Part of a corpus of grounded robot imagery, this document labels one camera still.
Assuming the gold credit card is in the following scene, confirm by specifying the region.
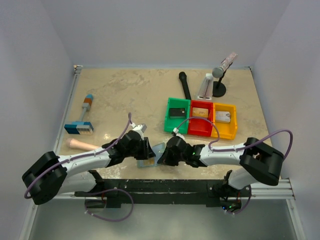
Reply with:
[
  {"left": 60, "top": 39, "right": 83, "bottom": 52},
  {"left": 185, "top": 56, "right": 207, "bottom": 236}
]
[{"left": 140, "top": 159, "right": 155, "bottom": 168}]

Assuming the sage green card holder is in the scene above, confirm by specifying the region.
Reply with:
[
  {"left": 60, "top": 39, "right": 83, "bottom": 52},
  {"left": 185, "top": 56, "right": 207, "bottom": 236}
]
[{"left": 136, "top": 142, "right": 166, "bottom": 169}]

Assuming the black VIP card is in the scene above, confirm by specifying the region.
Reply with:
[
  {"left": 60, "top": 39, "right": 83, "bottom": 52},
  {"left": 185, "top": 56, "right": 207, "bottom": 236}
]
[{"left": 169, "top": 108, "right": 186, "bottom": 119}]

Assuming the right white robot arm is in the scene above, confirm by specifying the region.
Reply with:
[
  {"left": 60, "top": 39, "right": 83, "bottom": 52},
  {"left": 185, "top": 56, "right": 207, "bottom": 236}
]
[{"left": 157, "top": 136, "right": 285, "bottom": 190}]

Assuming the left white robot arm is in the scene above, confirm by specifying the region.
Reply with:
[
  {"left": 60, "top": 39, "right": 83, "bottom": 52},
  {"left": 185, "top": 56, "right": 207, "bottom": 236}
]
[{"left": 21, "top": 130, "right": 156, "bottom": 205}]

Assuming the orange card in red bin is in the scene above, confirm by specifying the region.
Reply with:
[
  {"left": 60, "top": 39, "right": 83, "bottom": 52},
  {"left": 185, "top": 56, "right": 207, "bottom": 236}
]
[{"left": 192, "top": 107, "right": 209, "bottom": 118}]

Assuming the card in yellow bin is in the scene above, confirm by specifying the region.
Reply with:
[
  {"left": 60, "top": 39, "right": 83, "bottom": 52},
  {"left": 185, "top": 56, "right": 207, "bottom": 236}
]
[{"left": 215, "top": 111, "right": 231, "bottom": 124}]

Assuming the red plastic bin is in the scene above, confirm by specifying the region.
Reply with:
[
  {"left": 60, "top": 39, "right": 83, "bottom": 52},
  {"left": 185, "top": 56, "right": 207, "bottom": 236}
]
[{"left": 187, "top": 100, "right": 214, "bottom": 137}]

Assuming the green plastic bin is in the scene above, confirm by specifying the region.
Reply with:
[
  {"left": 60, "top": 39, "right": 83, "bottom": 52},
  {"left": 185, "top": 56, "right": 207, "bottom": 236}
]
[{"left": 164, "top": 97, "right": 191, "bottom": 132}]

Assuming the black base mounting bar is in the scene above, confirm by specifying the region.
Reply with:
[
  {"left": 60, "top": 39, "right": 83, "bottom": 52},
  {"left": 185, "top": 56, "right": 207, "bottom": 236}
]
[{"left": 75, "top": 179, "right": 251, "bottom": 208}]

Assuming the blue toy block hammer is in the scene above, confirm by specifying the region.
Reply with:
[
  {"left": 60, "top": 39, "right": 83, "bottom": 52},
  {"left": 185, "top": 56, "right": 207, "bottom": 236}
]
[{"left": 64, "top": 94, "right": 94, "bottom": 135}]

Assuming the yellow plastic bin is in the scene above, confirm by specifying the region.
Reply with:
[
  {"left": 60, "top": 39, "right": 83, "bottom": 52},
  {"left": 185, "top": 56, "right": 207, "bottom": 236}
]
[{"left": 213, "top": 102, "right": 238, "bottom": 140}]

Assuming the white metronome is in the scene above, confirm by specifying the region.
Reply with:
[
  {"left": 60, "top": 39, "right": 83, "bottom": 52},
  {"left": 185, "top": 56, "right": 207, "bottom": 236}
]
[{"left": 196, "top": 73, "right": 214, "bottom": 101}]

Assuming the black handheld microphone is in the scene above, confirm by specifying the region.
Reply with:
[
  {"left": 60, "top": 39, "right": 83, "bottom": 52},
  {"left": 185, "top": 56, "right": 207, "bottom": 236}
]
[{"left": 178, "top": 71, "right": 192, "bottom": 100}]

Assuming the silver microphone on stand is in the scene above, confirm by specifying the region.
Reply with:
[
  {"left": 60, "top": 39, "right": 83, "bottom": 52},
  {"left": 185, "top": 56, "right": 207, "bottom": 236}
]
[{"left": 212, "top": 52, "right": 238, "bottom": 78}]

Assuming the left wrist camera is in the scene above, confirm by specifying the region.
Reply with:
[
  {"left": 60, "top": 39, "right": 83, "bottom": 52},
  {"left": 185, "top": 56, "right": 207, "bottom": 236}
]
[{"left": 132, "top": 123, "right": 147, "bottom": 139}]

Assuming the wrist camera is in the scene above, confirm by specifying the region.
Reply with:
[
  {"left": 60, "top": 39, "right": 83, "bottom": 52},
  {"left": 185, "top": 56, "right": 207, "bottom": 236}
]
[
  {"left": 132, "top": 123, "right": 147, "bottom": 139},
  {"left": 171, "top": 127, "right": 185, "bottom": 140}
]

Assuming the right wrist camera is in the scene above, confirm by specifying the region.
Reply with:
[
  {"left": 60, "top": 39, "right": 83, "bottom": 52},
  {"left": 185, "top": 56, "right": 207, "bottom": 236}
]
[{"left": 171, "top": 127, "right": 185, "bottom": 140}]

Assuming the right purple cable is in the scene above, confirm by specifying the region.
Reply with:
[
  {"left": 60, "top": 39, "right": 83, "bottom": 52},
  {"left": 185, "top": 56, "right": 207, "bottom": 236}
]
[{"left": 172, "top": 116, "right": 294, "bottom": 216}]

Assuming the beige wooden handle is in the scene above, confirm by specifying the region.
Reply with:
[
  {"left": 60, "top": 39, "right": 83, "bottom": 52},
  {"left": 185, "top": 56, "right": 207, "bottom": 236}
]
[{"left": 66, "top": 138, "right": 99, "bottom": 151}]

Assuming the aluminium frame rail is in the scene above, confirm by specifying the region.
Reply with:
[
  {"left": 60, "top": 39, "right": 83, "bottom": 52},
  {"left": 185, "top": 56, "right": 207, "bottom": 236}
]
[{"left": 31, "top": 64, "right": 83, "bottom": 200}]

